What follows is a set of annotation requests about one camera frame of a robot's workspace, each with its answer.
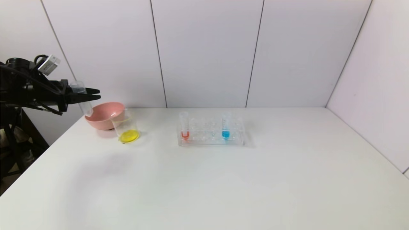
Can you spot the pink plastic bowl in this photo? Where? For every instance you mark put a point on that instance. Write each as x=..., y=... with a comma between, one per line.
x=102, y=119

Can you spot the test tube with red pigment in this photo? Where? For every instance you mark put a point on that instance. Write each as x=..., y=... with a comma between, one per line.
x=185, y=134

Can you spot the clear glass beaker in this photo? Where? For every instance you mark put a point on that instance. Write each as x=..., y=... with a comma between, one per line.
x=128, y=135

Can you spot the dark background furniture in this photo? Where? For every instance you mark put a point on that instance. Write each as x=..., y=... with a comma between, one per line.
x=14, y=143

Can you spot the test tube with yellow pigment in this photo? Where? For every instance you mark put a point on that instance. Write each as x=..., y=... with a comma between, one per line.
x=86, y=108

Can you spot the clear acrylic test tube rack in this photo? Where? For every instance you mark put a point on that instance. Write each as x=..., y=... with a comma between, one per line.
x=207, y=142

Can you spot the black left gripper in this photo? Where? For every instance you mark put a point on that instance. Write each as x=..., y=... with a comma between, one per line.
x=65, y=95

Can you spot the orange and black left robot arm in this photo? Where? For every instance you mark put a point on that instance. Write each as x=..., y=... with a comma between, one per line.
x=12, y=89

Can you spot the test tube with blue pigment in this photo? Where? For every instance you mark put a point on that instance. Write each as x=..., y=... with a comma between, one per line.
x=225, y=134

